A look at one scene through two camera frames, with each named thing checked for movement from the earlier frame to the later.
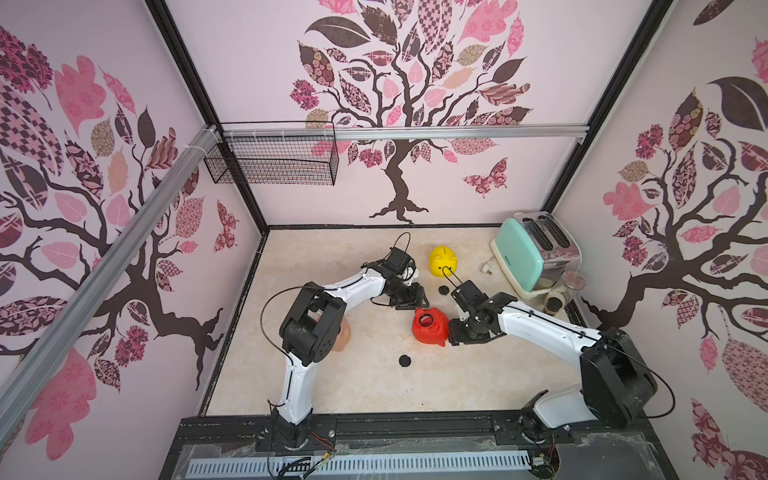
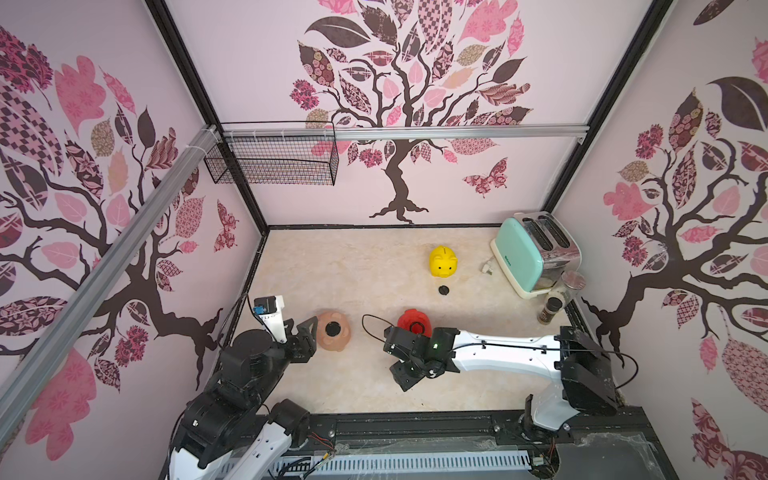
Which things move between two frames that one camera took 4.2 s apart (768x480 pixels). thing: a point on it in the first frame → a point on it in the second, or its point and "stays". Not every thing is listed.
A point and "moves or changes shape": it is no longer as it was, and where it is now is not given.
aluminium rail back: [580, 131] stays
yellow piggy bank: [442, 261] stays
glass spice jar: [569, 282] stays
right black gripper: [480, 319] → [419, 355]
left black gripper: [416, 300] → [304, 342]
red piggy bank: [430, 326] moves or changes shape
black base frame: [623, 448] stays
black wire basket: [275, 153] stays
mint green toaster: [532, 250] stays
